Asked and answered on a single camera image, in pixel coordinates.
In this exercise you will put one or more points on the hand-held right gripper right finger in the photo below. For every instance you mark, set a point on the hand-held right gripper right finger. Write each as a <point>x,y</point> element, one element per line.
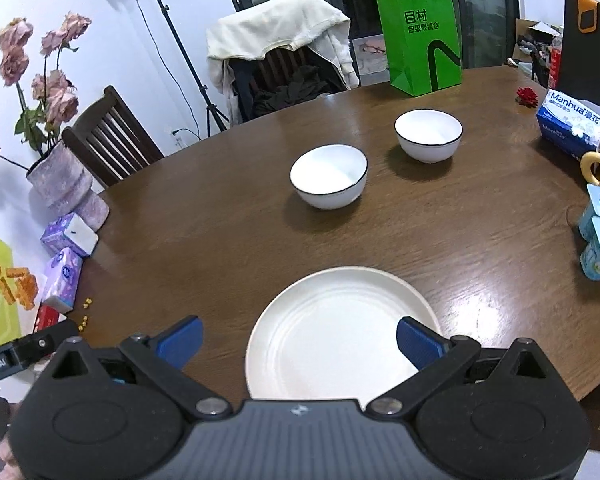
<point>417,342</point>

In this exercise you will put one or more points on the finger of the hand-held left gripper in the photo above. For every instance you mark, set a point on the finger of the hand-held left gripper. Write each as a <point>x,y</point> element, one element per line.
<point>50,340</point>

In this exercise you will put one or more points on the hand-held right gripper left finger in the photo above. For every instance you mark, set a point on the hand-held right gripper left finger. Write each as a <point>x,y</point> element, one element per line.
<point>182,342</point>

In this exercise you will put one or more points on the large cream plate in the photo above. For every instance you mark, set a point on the large cream plate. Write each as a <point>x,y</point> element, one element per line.
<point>330,180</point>

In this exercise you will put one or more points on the white bowl with dark rim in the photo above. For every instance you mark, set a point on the white bowl with dark rim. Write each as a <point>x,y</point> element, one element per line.
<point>427,135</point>

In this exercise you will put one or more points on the person's left hand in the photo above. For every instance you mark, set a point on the person's left hand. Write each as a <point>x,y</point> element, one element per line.
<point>10,460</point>

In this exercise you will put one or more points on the red box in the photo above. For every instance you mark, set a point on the red box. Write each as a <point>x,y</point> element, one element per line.
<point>45,317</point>

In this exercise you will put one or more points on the scattered yellow flower buds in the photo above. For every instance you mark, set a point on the scattered yellow flower buds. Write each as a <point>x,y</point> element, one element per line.
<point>85,322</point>

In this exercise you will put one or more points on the purple flat tissue pack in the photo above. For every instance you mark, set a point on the purple flat tissue pack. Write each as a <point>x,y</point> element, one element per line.
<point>62,280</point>

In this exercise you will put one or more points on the green snack box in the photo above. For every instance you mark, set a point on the green snack box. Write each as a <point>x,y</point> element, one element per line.
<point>0,300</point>

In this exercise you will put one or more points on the pink textured vase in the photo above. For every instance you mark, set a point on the pink textured vase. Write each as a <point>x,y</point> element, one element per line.
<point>65,185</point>

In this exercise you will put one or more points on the dark wooden dining chair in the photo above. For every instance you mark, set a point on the dark wooden dining chair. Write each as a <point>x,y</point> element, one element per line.
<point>280,65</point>
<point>110,140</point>

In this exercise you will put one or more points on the small red rose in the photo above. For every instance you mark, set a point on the small red rose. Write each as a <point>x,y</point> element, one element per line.
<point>527,96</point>

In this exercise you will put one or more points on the blue tissue pack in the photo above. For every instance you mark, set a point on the blue tissue pack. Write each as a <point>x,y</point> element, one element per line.
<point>572,120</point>

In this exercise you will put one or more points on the dark clothes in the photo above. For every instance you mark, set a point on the dark clothes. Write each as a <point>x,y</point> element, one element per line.
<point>290,90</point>

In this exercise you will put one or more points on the dried pink rose bouquet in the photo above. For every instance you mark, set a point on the dried pink rose bouquet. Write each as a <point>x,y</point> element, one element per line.
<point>15,55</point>

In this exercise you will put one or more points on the green paper bag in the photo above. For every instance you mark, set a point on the green paper bag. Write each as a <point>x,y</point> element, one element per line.
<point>420,40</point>

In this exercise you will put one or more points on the plastic bottle with red label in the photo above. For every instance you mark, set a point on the plastic bottle with red label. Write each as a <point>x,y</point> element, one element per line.
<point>556,67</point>

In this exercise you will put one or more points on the cardboard box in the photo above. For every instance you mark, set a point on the cardboard box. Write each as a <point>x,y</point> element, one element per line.
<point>530,35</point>

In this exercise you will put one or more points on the black light stand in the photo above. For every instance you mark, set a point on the black light stand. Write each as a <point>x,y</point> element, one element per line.
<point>167,15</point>

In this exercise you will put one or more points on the cream jacket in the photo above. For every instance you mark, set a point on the cream jacket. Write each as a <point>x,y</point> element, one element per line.
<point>280,20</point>

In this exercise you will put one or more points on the black paper bag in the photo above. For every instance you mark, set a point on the black paper bag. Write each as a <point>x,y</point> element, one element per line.
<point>590,40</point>

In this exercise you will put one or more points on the white wall outlet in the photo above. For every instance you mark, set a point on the white wall outlet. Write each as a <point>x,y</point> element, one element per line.
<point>178,137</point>

